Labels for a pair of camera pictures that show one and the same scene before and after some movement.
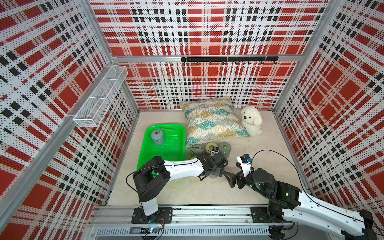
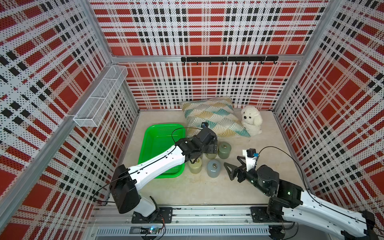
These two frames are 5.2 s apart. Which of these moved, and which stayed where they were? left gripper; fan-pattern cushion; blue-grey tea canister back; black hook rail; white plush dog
Moved: left gripper; blue-grey tea canister back
Stayed: black hook rail; white plush dog; fan-pattern cushion
